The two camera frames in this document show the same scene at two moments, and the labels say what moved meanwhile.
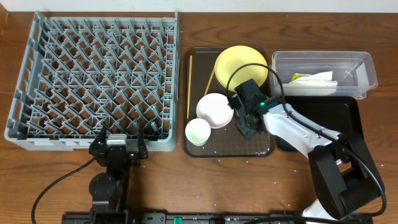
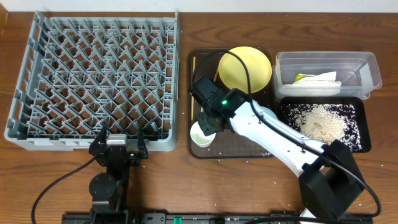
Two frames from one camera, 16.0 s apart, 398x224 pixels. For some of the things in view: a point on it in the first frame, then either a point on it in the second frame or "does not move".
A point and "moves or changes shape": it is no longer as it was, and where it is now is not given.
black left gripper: (117, 154) does not move
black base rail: (207, 218) does not move
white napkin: (317, 84) does not move
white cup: (198, 131) moves or changes shape
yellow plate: (234, 57) does not move
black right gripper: (239, 123) → (206, 129)
